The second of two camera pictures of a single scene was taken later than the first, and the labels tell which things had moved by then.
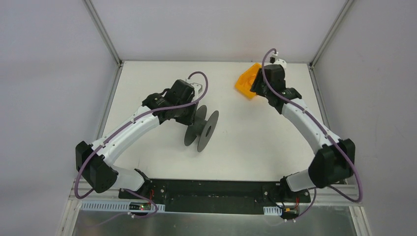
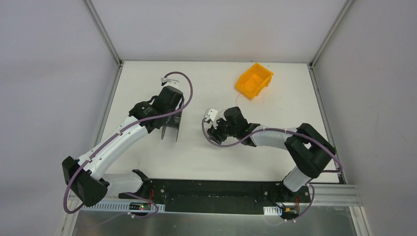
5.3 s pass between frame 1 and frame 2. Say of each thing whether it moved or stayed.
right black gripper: moved
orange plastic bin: stayed
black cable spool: moved
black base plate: stayed
